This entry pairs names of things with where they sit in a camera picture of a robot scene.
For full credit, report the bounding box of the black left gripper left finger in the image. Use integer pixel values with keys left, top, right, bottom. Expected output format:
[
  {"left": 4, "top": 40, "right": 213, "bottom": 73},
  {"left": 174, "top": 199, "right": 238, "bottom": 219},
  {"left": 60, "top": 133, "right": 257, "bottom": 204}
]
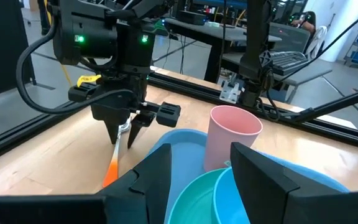
[{"left": 96, "top": 142, "right": 173, "bottom": 224}]

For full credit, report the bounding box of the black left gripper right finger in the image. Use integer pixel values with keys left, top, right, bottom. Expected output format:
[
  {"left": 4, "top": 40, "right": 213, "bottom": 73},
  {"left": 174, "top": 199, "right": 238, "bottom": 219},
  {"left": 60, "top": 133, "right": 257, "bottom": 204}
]
[{"left": 230, "top": 141, "right": 351, "bottom": 224}]

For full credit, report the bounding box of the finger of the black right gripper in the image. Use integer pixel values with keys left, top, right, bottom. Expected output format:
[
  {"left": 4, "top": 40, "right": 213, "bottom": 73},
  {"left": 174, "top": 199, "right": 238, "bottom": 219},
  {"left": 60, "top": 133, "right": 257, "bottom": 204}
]
[
  {"left": 127, "top": 111, "right": 155, "bottom": 150},
  {"left": 103, "top": 118, "right": 123, "bottom": 146}
]

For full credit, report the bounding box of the orange-handled metal spoon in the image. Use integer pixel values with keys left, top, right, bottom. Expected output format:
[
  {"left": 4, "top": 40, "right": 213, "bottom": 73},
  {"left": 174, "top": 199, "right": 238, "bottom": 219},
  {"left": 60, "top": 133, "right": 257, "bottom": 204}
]
[{"left": 102, "top": 119, "right": 133, "bottom": 189}]

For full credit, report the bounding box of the blue plastic bowl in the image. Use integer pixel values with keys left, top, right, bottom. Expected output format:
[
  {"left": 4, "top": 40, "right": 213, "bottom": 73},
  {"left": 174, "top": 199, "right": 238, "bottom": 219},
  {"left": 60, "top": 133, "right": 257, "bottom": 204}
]
[{"left": 212, "top": 166, "right": 252, "bottom": 224}]

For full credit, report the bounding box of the teal plastic plate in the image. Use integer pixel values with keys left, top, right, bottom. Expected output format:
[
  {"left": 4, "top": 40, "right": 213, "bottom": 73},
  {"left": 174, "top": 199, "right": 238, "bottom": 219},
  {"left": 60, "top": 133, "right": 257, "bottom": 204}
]
[{"left": 167, "top": 167, "right": 229, "bottom": 224}]

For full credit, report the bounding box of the pink plastic cup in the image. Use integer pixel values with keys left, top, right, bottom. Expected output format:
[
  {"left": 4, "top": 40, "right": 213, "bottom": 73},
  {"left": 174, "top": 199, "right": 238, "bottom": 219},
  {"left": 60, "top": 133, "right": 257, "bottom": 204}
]
[{"left": 203, "top": 105, "right": 264, "bottom": 173}]

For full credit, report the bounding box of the blue plastic tray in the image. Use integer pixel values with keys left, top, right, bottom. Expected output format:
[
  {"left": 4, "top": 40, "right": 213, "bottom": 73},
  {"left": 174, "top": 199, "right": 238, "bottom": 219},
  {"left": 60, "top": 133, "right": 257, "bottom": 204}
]
[{"left": 147, "top": 128, "right": 351, "bottom": 224}]

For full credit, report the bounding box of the black work table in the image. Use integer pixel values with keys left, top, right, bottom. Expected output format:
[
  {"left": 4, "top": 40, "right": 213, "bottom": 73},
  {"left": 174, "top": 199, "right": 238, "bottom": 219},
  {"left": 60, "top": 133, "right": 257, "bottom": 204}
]
[{"left": 163, "top": 17, "right": 283, "bottom": 84}]

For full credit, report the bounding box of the black backlit keyboard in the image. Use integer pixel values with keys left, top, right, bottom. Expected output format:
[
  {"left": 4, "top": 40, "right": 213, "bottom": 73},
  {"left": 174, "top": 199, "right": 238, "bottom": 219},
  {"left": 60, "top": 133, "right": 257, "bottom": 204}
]
[{"left": 267, "top": 50, "right": 310, "bottom": 77}]

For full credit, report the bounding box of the grey computer desk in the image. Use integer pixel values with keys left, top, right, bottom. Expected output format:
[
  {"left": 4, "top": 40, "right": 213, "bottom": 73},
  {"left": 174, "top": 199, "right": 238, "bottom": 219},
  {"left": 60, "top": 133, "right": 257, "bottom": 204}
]
[{"left": 221, "top": 49, "right": 334, "bottom": 103}]

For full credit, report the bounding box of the black backdrop curtain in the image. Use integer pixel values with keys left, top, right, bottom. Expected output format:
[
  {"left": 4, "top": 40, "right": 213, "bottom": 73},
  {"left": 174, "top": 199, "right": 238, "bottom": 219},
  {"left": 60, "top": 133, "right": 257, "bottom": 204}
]
[{"left": 0, "top": 0, "right": 37, "bottom": 101}]

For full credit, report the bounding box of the white chair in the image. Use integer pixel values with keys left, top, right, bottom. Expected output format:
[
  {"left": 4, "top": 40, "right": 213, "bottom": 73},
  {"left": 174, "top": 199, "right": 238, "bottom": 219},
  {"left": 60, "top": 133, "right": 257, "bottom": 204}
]
[{"left": 304, "top": 26, "right": 328, "bottom": 60}]

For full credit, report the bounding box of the person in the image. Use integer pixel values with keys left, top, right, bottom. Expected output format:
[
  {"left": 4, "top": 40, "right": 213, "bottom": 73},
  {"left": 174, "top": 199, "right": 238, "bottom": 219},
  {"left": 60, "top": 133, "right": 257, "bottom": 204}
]
[{"left": 290, "top": 11, "right": 317, "bottom": 35}]

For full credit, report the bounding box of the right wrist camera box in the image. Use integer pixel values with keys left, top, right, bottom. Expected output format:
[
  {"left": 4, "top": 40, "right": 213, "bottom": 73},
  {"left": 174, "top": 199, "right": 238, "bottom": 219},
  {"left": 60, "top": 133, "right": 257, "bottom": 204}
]
[{"left": 90, "top": 89, "right": 136, "bottom": 123}]

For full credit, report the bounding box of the yellow cable tag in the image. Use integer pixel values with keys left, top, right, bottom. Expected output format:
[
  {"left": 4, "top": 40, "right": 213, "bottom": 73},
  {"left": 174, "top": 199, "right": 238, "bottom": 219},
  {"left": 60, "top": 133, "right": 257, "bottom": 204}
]
[{"left": 76, "top": 73, "right": 103, "bottom": 88}]

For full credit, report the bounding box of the silver mounting bracket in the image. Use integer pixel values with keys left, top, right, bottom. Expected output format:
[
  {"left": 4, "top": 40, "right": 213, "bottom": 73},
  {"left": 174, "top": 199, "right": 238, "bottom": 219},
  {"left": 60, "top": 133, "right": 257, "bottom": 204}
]
[{"left": 218, "top": 78, "right": 241, "bottom": 105}]

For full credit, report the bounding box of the yellow hanging cable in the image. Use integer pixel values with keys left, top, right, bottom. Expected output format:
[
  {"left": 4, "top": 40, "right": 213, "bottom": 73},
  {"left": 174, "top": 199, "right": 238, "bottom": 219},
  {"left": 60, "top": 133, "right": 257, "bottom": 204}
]
[{"left": 43, "top": 0, "right": 73, "bottom": 87}]

